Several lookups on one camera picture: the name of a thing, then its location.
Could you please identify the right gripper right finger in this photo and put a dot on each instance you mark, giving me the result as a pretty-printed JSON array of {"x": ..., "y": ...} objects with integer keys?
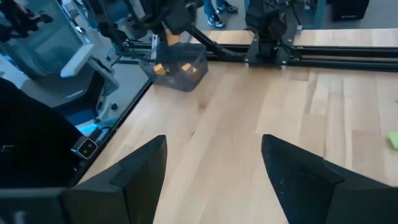
[{"x": 317, "y": 193}]

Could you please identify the black box on floor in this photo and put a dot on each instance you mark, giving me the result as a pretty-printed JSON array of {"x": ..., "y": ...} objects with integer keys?
[{"x": 349, "y": 9}]

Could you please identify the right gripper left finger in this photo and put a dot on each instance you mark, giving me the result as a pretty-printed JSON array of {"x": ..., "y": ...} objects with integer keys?
[{"x": 124, "y": 196}]

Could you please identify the green rectangular block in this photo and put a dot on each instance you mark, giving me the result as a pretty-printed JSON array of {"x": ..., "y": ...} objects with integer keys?
[{"x": 394, "y": 140}]

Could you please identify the person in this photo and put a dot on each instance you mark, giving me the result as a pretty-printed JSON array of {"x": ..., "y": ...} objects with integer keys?
[{"x": 216, "y": 19}]

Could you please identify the black aluminium table rail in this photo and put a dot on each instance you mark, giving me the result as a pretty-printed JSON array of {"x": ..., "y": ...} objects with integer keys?
[
  {"x": 124, "y": 118},
  {"x": 342, "y": 57}
]

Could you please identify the large black bulky object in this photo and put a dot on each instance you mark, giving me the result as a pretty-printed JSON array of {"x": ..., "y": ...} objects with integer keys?
[{"x": 31, "y": 140}]

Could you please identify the orange wooden block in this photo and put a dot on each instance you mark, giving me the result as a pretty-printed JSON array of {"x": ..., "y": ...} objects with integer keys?
[{"x": 171, "y": 38}]

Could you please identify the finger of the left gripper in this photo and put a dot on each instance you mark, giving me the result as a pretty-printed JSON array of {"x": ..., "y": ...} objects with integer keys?
[
  {"x": 155, "y": 15},
  {"x": 186, "y": 18}
]

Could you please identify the grey transparent plastic bin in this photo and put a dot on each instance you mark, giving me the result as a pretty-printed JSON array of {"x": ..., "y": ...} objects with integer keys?
[{"x": 183, "y": 81}]

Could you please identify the office chair with white armrest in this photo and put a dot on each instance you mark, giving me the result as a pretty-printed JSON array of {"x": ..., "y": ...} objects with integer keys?
[{"x": 74, "y": 62}]

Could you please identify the small grey device box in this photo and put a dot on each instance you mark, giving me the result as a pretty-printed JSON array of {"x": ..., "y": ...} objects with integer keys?
[{"x": 87, "y": 148}]

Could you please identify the black diagonal frame strut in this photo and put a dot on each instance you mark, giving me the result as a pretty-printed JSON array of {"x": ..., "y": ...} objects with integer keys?
[{"x": 217, "y": 45}]

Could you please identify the small orange block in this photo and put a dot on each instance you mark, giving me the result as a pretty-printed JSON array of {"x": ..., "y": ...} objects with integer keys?
[
  {"x": 159, "y": 69},
  {"x": 188, "y": 68}
]

